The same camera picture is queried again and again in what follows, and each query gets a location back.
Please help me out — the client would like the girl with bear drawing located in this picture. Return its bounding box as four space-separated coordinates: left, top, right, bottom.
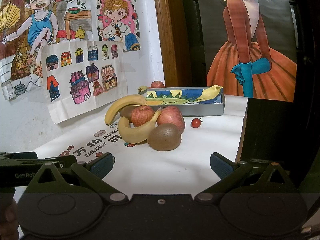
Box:
97 0 140 51

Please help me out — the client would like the background red apple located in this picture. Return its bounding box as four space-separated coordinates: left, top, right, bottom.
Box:
150 81 165 88

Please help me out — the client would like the background yellow-green fruit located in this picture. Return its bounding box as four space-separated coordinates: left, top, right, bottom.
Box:
138 86 149 93

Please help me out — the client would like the brown kiwi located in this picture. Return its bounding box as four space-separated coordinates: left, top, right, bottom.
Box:
147 124 182 151
119 105 138 123

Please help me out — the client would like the red cherry tomato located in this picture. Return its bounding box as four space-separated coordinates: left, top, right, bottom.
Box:
191 118 202 128

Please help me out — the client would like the boy with fan drawing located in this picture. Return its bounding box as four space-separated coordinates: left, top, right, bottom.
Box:
1 0 93 100

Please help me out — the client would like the houses drawing paper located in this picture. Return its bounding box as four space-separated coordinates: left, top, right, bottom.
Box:
41 40 127 124

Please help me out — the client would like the brown wooden frame post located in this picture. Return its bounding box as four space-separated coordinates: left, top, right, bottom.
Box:
155 0 191 87

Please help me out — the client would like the lady in orange dress poster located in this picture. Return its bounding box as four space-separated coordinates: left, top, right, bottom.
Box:
198 0 297 102

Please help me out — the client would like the grey cardboard tray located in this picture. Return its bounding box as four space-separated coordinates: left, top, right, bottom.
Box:
140 87 225 116

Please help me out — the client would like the yellow banana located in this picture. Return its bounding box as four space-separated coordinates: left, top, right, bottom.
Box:
118 109 161 144
104 94 146 125

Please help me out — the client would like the white printed table mat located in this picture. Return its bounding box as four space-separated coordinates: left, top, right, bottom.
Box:
12 94 249 202

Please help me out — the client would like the colourful drawing tray liner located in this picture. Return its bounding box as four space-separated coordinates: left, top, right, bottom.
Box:
143 85 223 106

